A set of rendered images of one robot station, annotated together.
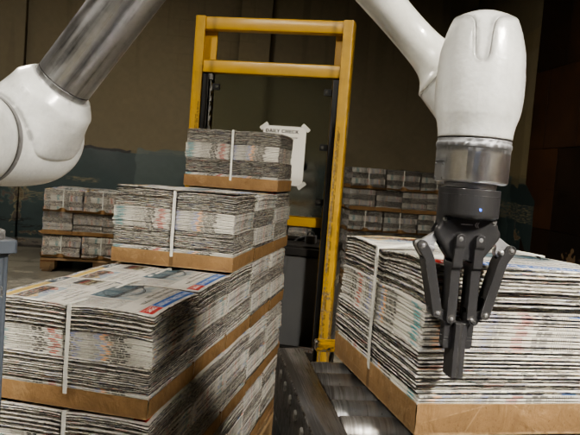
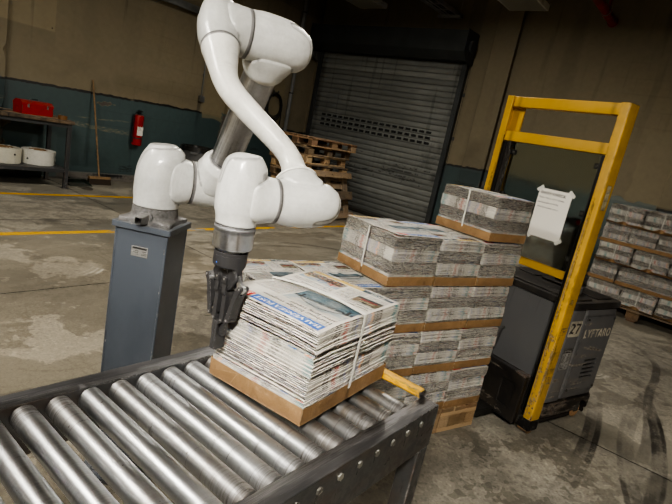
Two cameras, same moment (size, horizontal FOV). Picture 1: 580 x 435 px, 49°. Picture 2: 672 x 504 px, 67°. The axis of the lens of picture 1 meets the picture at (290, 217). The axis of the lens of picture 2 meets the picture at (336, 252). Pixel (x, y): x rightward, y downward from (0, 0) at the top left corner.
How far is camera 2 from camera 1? 1.19 m
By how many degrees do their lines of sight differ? 45
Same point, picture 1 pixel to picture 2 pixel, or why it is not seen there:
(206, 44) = (515, 118)
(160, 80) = (604, 133)
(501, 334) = (253, 339)
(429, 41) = (283, 161)
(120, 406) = not seen: hidden behind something
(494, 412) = (243, 380)
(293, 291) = (539, 326)
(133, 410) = not seen: hidden behind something
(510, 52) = (229, 179)
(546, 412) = (268, 395)
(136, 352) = not seen: hidden behind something
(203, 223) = (379, 250)
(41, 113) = (205, 174)
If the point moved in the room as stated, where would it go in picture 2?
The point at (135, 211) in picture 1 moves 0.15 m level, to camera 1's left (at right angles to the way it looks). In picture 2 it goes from (351, 233) to (330, 225)
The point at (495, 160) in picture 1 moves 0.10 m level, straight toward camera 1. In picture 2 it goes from (221, 237) to (172, 232)
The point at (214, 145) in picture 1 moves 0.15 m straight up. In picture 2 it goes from (458, 198) to (465, 170)
